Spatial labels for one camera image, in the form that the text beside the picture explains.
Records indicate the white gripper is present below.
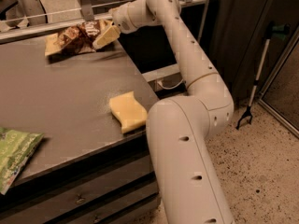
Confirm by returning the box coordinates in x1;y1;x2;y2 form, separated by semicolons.
93;4;132;49

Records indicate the brown chip bag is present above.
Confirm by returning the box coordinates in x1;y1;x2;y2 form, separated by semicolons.
45;19;114;56

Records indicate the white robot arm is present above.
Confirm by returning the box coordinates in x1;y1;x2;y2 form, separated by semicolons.
109;0;235;224

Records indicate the yellow sponge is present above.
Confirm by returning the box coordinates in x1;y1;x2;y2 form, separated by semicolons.
109;91;148;133

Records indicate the green chip bag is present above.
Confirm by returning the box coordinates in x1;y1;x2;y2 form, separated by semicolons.
0;128;43;195

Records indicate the dark grey cabinet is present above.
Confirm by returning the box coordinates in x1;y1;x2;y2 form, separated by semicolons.
201;0;299;102

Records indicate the grey drawer unit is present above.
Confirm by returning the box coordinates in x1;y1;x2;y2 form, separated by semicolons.
0;133;162;224

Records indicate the black reacher grabber tool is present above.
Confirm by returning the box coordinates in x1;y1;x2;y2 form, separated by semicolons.
236;21;291;129

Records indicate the white cable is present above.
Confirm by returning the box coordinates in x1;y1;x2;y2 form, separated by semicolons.
157;77;185;91

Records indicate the grey metal rail frame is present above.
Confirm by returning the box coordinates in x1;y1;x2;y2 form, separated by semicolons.
0;0;214;93

